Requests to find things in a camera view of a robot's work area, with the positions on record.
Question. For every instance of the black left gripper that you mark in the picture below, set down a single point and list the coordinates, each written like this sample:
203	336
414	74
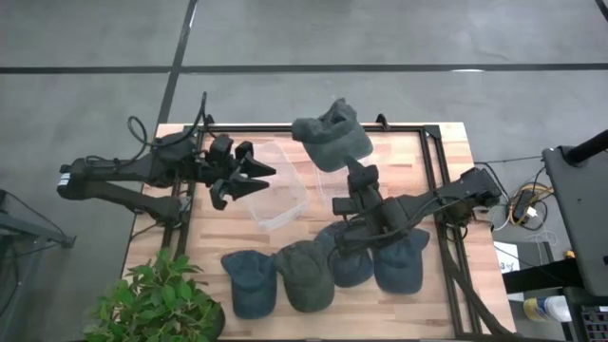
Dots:
223	173

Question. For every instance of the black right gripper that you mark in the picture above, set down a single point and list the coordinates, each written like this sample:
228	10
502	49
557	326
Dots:
366	183

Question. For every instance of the dark green baseball cap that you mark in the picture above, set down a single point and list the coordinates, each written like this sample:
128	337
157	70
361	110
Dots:
332	142
304	280

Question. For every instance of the dark blue baseball cap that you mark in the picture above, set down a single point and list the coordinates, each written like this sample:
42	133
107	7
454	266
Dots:
351	271
399	271
249	290

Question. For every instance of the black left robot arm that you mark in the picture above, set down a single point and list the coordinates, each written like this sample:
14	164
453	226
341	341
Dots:
119	173

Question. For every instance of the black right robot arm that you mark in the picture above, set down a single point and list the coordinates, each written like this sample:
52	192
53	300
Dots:
427	204

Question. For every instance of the clear plastic storage bin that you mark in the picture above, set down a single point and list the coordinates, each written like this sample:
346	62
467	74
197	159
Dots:
280	199
330	187

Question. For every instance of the black plant pot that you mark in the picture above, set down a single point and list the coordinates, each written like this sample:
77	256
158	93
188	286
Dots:
218	324

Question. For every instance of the green leafy plant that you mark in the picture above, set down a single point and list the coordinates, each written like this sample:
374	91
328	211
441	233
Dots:
157	299

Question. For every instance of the black power adapter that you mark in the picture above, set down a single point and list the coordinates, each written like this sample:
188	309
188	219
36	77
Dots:
522	204

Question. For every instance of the white paper sheet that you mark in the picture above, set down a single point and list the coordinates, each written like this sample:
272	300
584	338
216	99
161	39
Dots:
506	256

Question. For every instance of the white plug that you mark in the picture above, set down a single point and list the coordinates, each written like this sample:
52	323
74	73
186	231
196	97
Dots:
530	212

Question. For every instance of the grey metal stand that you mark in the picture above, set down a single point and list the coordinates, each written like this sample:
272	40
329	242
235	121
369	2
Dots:
43	233

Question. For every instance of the black cart beam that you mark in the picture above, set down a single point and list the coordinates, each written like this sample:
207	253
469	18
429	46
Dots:
537	278

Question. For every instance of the black pole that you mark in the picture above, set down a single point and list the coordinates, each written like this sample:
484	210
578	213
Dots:
589	146

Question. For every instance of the white bottle yellow cap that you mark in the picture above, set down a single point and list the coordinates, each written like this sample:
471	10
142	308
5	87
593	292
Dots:
553	309

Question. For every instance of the black keypad coloured buttons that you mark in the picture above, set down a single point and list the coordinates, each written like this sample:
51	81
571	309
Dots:
596	325

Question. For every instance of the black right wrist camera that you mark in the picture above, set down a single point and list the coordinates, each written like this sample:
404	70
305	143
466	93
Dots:
343	206

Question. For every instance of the black aluminium rig frame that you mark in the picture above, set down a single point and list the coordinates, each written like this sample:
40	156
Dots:
266	128

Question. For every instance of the black frame clamp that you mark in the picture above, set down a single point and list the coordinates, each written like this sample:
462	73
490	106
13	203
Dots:
209	121
382	121

